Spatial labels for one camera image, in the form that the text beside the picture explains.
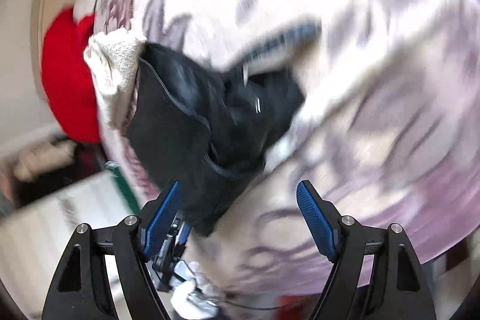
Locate black leather jacket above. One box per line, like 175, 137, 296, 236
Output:
125, 43, 306, 236

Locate white wardrobe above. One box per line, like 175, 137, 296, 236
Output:
0, 170, 143, 320

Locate white crumpled bag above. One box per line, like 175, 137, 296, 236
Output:
170, 260, 222, 320

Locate blue cloth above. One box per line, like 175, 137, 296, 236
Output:
232, 20, 323, 71

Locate floral purple blanket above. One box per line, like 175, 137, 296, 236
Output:
71, 0, 480, 298

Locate beige hanging coat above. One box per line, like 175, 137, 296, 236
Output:
15, 140, 79, 182

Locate white knit sweater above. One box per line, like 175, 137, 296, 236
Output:
83, 29, 148, 129

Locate green garment with white stripes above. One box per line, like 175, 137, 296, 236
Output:
105, 162, 141, 216

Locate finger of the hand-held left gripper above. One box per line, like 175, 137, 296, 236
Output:
179, 223, 193, 246

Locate red duvet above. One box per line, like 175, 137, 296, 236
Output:
40, 8, 102, 145

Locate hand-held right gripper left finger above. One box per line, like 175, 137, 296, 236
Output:
42, 179, 184, 320

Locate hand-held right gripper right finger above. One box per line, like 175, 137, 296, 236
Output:
296, 181, 437, 320

